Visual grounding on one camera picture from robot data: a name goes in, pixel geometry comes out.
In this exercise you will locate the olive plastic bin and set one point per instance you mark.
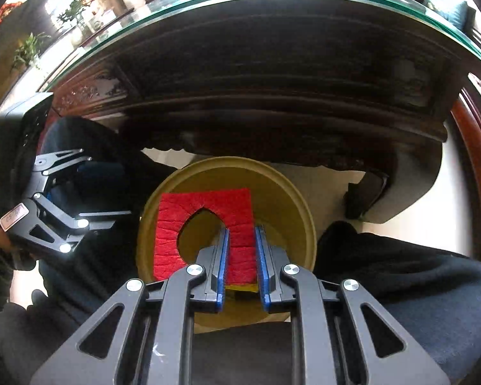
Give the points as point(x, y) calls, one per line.
point(284, 208)

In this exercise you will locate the black television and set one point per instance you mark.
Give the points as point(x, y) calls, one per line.
point(36, 4)

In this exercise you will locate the person's leg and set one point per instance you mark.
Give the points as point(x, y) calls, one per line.
point(104, 256)
point(405, 280)

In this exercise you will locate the blue embroidered pillow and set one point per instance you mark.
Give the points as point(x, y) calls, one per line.
point(451, 12)

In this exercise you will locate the green plant in vase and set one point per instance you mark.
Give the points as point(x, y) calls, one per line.
point(28, 50)
point(70, 14)

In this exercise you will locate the red flowers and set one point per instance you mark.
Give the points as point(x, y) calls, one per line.
point(8, 12)

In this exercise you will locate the dark wooden table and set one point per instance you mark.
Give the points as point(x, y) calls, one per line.
point(264, 68)

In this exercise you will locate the person's right leg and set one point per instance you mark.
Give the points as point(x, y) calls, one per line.
point(405, 280)

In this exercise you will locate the red foam piece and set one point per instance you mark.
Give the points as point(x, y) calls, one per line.
point(240, 216)

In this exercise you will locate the person's left leg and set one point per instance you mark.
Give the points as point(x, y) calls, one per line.
point(104, 256)

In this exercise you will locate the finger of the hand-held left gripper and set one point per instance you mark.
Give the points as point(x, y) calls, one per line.
point(64, 156)
point(52, 216)

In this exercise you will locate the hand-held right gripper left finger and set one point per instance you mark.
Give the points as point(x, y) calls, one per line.
point(224, 268)

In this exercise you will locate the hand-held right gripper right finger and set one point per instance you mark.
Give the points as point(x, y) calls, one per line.
point(261, 268)

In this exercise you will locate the carved wooden sofa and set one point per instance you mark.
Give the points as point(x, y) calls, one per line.
point(473, 148)

